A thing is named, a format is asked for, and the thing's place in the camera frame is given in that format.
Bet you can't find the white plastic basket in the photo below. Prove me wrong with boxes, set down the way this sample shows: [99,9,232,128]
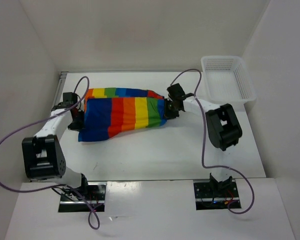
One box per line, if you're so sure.
[200,55,257,104]

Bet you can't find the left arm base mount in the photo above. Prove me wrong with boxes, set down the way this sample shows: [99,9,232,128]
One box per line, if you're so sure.
[54,181,107,213]

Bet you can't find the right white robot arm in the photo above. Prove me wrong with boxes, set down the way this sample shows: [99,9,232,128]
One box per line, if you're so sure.
[164,83,244,197]

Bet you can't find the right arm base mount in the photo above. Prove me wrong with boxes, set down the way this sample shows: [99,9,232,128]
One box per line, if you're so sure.
[193,179,242,211]

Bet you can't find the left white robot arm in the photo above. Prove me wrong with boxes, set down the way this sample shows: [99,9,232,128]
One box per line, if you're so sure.
[21,92,90,200]

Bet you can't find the rainbow striped shorts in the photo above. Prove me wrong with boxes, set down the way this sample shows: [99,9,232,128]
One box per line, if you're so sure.
[78,87,167,142]

